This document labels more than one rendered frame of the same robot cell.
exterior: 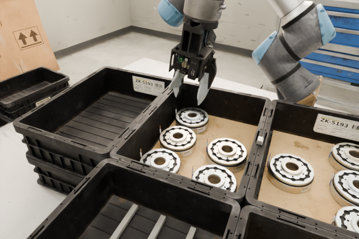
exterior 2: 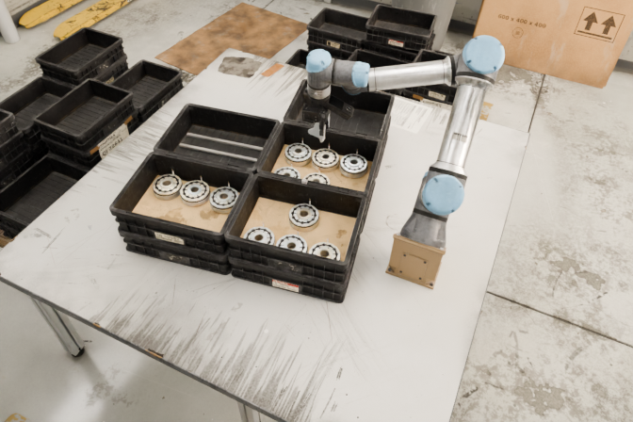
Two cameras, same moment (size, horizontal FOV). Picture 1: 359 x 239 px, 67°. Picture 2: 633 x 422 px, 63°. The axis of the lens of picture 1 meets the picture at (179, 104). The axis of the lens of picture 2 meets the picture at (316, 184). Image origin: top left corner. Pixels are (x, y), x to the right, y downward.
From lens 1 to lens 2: 1.69 m
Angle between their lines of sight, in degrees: 61
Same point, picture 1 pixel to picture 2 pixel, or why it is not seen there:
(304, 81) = (414, 226)
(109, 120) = (346, 124)
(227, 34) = not seen: outside the picture
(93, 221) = (260, 138)
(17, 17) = not seen: outside the picture
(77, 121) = not seen: hidden behind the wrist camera
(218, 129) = (350, 185)
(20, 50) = (573, 33)
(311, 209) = (277, 226)
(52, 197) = not seen: hidden behind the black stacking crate
